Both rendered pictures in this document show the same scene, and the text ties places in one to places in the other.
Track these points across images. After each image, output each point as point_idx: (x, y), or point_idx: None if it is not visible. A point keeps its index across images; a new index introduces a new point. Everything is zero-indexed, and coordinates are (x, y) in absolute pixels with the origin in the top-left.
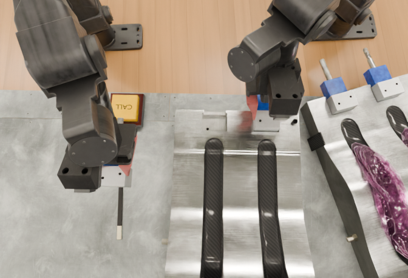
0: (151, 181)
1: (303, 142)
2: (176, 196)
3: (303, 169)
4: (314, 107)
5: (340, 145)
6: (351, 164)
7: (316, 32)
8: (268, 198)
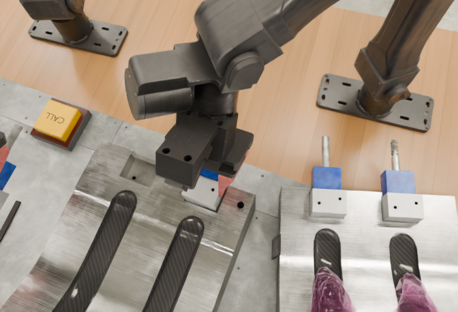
0: (50, 222)
1: (265, 242)
2: (50, 250)
3: (250, 281)
4: (289, 197)
5: (302, 264)
6: (302, 295)
7: (230, 78)
8: (165, 299)
